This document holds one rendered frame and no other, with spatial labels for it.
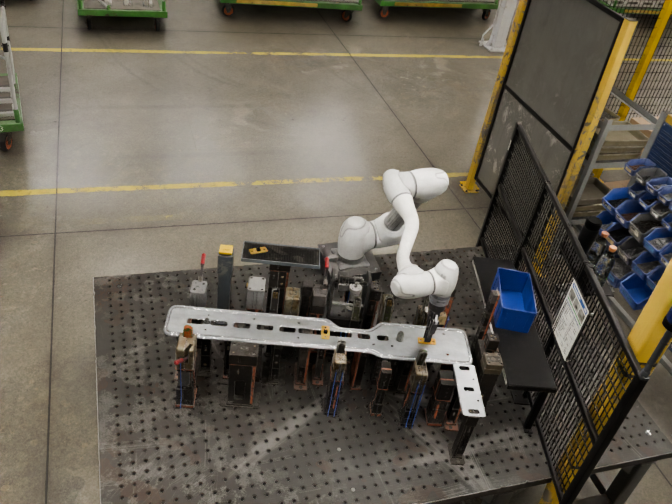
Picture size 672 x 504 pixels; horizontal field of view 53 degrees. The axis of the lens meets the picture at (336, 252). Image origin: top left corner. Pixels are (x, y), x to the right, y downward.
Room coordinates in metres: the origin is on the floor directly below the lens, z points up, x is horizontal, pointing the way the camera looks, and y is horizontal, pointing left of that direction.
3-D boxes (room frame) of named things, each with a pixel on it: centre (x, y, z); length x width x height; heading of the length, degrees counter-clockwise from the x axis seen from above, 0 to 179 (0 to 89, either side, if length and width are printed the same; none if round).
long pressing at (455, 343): (2.20, 0.00, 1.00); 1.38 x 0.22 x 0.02; 97
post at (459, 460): (1.90, -0.67, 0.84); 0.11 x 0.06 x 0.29; 7
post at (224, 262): (2.49, 0.51, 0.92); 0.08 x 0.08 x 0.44; 7
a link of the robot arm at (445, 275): (2.26, -0.46, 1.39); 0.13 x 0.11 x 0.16; 117
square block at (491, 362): (2.17, -0.76, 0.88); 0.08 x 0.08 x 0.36; 7
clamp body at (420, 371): (2.05, -0.44, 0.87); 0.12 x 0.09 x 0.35; 7
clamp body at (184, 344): (1.96, 0.55, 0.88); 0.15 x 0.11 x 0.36; 7
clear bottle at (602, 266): (2.34, -1.12, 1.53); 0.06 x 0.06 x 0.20
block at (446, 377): (2.09, -0.57, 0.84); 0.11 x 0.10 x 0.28; 7
